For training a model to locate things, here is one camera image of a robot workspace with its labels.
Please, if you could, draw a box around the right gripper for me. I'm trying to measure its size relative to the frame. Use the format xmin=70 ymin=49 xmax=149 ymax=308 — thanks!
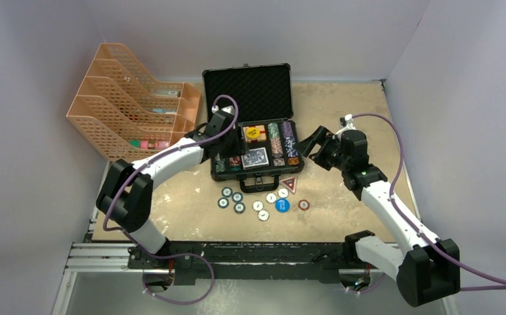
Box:
xmin=293 ymin=126 xmax=350 ymax=172

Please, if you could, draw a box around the blue playing card deck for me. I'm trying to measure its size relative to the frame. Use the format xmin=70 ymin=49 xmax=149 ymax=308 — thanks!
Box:
xmin=241 ymin=148 xmax=270 ymax=169

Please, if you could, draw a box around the white one poker chip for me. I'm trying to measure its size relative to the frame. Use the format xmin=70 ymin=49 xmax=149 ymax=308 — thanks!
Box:
xmin=266 ymin=192 xmax=278 ymax=204
xmin=257 ymin=209 xmax=270 ymax=222
xmin=253 ymin=201 xmax=264 ymax=211
xmin=278 ymin=188 xmax=289 ymax=198

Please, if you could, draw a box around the blue round dealer button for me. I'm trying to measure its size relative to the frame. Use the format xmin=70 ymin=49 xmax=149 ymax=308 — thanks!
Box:
xmin=274 ymin=198 xmax=291 ymax=213

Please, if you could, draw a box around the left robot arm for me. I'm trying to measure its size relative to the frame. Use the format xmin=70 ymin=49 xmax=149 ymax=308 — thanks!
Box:
xmin=96 ymin=109 xmax=238 ymax=268

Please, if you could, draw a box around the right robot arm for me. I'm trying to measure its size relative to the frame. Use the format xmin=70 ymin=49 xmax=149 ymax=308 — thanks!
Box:
xmin=295 ymin=126 xmax=461 ymax=307

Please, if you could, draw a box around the yellow big blind button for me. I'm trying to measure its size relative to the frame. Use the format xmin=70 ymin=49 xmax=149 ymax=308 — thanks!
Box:
xmin=243 ymin=127 xmax=261 ymax=142

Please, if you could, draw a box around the orange card deck in case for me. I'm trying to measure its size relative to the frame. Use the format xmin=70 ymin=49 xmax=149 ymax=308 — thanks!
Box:
xmin=242 ymin=125 xmax=267 ymax=143

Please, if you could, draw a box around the black poker chip case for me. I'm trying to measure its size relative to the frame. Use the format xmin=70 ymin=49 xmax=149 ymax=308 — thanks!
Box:
xmin=202 ymin=63 xmax=305 ymax=194

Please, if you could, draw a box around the green fifty chip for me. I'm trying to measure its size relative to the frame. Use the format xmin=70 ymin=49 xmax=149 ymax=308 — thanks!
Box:
xmin=234 ymin=203 xmax=246 ymax=214
xmin=232 ymin=192 xmax=243 ymax=203
xmin=221 ymin=187 xmax=233 ymax=198
xmin=217 ymin=197 xmax=230 ymax=209

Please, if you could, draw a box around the red five poker chip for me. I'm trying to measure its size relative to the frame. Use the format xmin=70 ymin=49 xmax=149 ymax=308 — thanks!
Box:
xmin=298 ymin=199 xmax=310 ymax=211

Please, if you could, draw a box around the light blue item in organizer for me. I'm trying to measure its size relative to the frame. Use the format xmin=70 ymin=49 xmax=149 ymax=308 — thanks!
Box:
xmin=151 ymin=108 xmax=177 ymax=114

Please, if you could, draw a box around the pink cylindrical bottle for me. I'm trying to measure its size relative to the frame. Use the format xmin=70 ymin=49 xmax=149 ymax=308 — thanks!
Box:
xmin=138 ymin=140 xmax=170 ymax=151

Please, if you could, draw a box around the grey box with barcode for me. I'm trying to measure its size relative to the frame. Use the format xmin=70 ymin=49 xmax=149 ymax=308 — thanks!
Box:
xmin=150 ymin=89 xmax=181 ymax=98

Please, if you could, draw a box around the green box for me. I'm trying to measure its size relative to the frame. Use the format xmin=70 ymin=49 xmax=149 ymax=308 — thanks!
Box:
xmin=129 ymin=140 xmax=141 ymax=148

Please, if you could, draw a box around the orange plastic file organizer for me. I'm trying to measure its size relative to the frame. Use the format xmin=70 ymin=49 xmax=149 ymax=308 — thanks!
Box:
xmin=66 ymin=43 xmax=201 ymax=161

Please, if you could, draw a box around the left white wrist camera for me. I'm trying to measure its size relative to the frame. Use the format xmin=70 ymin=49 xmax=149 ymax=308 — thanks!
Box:
xmin=211 ymin=104 xmax=235 ymax=116

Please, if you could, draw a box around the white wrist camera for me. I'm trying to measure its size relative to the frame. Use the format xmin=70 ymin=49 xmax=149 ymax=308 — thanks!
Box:
xmin=211 ymin=104 xmax=235 ymax=116
xmin=335 ymin=114 xmax=356 ymax=138

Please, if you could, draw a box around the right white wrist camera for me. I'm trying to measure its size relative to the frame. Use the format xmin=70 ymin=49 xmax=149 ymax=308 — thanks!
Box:
xmin=335 ymin=114 xmax=356 ymax=138

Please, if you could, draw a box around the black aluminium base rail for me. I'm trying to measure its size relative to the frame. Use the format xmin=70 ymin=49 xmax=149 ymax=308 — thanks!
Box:
xmin=63 ymin=241 xmax=406 ymax=288

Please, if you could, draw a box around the purple loop base cable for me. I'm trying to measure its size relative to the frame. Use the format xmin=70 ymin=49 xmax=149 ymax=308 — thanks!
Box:
xmin=142 ymin=255 xmax=216 ymax=306

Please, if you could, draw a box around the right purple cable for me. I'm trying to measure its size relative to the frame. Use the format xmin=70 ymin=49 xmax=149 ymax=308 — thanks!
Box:
xmin=350 ymin=113 xmax=506 ymax=292

